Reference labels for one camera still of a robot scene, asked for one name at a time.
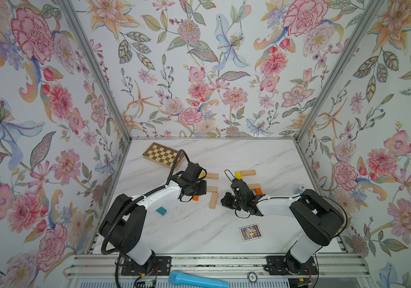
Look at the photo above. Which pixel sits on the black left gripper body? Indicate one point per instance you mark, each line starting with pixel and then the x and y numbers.
pixel 193 185

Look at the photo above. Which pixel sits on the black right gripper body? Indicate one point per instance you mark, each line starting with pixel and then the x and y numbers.
pixel 238 205

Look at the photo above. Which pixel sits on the natural wood block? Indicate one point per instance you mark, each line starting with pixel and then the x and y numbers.
pixel 248 173
pixel 212 176
pixel 212 189
pixel 254 186
pixel 213 201

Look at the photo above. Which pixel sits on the teal block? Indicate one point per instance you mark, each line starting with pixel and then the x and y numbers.
pixel 161 211

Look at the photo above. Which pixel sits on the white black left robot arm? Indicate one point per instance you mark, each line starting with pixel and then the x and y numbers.
pixel 123 224

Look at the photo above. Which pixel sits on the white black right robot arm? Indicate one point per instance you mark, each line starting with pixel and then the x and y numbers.
pixel 319 220

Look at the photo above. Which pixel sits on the playing card box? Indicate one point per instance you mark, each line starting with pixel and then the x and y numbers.
pixel 250 233

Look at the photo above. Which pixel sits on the wooden folding chessboard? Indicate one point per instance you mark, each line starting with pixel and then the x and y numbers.
pixel 163 156

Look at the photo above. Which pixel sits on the blue microphone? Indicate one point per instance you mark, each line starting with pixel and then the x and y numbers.
pixel 179 278

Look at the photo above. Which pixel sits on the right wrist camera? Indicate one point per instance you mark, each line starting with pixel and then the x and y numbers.
pixel 240 189

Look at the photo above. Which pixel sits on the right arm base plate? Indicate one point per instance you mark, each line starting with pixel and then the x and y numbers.
pixel 287 266

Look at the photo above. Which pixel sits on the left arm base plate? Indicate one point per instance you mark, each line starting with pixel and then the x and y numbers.
pixel 156 265

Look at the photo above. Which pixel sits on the aluminium front rail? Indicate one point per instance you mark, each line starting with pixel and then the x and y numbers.
pixel 325 265

